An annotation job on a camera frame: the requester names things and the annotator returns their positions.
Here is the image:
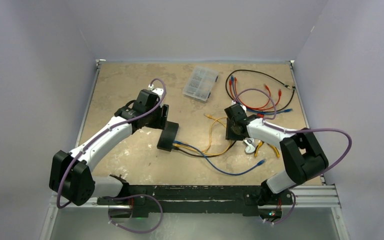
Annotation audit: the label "black network switch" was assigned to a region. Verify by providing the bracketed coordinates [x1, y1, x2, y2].
[156, 121, 179, 152]

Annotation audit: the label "yellow ethernet cable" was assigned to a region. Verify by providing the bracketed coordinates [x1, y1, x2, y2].
[173, 114, 229, 154]
[173, 140, 236, 158]

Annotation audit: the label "blue ethernet cable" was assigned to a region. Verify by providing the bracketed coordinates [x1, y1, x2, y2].
[173, 140, 266, 176]
[230, 75, 294, 116]

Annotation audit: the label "red ethernet cable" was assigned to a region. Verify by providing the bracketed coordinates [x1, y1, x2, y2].
[227, 79, 284, 112]
[233, 77, 272, 112]

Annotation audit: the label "clear plastic parts box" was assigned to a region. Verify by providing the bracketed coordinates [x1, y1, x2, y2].
[182, 66, 219, 103]

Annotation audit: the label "black ethernet cable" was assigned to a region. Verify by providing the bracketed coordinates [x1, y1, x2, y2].
[225, 69, 297, 114]

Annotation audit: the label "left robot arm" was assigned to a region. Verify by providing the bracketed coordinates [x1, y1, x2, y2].
[49, 88, 169, 206]

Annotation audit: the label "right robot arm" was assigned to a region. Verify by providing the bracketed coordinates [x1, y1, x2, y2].
[224, 103, 329, 204]

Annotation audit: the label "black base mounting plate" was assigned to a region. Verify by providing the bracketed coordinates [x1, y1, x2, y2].
[98, 185, 293, 218]

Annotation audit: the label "yellow handled pliers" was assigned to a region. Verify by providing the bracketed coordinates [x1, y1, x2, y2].
[254, 140, 281, 159]

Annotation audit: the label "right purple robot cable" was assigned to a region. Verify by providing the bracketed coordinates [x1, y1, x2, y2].
[235, 88, 353, 225]

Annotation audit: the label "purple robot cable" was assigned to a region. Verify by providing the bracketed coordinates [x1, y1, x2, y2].
[56, 78, 167, 234]
[235, 88, 353, 225]

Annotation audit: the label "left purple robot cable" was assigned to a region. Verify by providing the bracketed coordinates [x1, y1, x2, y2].
[56, 78, 167, 234]

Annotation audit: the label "aluminium frame rail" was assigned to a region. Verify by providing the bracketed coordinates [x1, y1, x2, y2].
[48, 185, 341, 209]

